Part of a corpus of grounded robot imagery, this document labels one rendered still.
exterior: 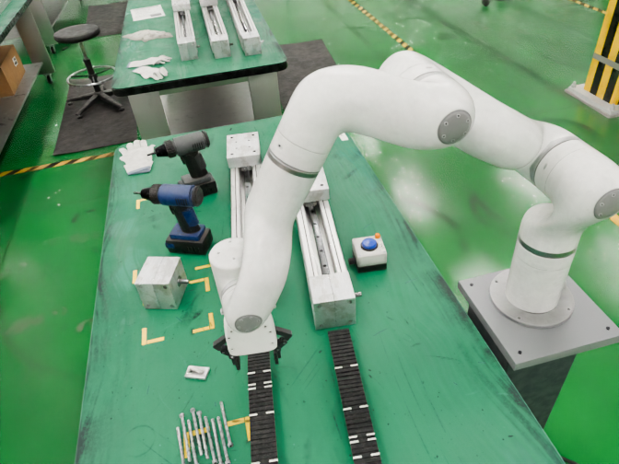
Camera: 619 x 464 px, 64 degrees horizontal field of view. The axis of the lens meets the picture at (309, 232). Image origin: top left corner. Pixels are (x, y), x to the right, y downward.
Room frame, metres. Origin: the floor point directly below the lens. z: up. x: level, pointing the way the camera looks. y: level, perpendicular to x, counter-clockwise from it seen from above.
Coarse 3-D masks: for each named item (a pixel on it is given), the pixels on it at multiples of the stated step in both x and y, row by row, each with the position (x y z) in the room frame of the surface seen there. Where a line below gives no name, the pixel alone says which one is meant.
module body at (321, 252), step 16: (304, 208) 1.16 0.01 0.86; (320, 208) 1.17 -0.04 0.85; (304, 224) 1.09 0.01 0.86; (320, 224) 1.13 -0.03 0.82; (304, 240) 1.01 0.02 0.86; (320, 240) 1.04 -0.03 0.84; (336, 240) 1.00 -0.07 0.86; (304, 256) 0.95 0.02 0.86; (320, 256) 0.98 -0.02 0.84; (336, 256) 0.94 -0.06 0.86; (320, 272) 0.93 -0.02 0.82; (336, 272) 0.88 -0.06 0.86
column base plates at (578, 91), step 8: (568, 88) 3.49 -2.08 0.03; (576, 88) 3.44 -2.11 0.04; (576, 96) 3.37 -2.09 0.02; (584, 96) 3.31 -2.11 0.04; (592, 96) 3.30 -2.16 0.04; (592, 104) 3.22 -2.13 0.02; (600, 104) 3.16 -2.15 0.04; (608, 104) 3.15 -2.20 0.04; (600, 112) 3.11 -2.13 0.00; (608, 112) 3.06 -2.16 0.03; (616, 112) 3.05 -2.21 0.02
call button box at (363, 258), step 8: (352, 240) 1.03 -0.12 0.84; (360, 240) 1.02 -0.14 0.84; (376, 240) 1.01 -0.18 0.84; (352, 248) 1.03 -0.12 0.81; (360, 248) 0.99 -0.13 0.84; (376, 248) 0.98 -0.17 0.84; (384, 248) 0.98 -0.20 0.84; (360, 256) 0.96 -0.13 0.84; (368, 256) 0.96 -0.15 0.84; (376, 256) 0.96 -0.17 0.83; (384, 256) 0.96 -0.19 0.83; (360, 264) 0.96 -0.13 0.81; (368, 264) 0.96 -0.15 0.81; (376, 264) 0.96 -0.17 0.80; (384, 264) 0.96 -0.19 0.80; (360, 272) 0.96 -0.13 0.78
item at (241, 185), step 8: (232, 168) 1.42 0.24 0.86; (256, 168) 1.40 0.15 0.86; (232, 176) 1.37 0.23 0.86; (240, 176) 1.43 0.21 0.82; (248, 176) 1.41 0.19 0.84; (256, 176) 1.36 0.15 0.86; (232, 184) 1.32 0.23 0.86; (240, 184) 1.38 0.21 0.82; (248, 184) 1.36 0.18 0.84; (232, 192) 1.28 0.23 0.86; (240, 192) 1.32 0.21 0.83; (248, 192) 1.31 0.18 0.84; (232, 200) 1.24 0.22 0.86; (240, 200) 1.27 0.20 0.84; (232, 208) 1.19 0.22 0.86; (240, 208) 1.21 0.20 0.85; (232, 216) 1.15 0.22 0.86; (240, 216) 1.16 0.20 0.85; (232, 224) 1.12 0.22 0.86; (240, 224) 1.12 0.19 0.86; (232, 232) 1.08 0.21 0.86; (240, 232) 1.08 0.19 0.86
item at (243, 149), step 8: (232, 136) 1.57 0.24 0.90; (240, 136) 1.56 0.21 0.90; (248, 136) 1.55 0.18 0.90; (256, 136) 1.55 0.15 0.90; (232, 144) 1.51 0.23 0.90; (240, 144) 1.51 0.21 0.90; (248, 144) 1.50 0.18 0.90; (256, 144) 1.50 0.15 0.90; (232, 152) 1.46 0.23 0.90; (240, 152) 1.45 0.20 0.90; (248, 152) 1.45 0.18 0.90; (256, 152) 1.44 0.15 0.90; (232, 160) 1.42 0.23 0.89; (240, 160) 1.42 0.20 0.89; (248, 160) 1.43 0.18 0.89; (256, 160) 1.43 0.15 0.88; (240, 168) 1.44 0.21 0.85; (248, 168) 1.44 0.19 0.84
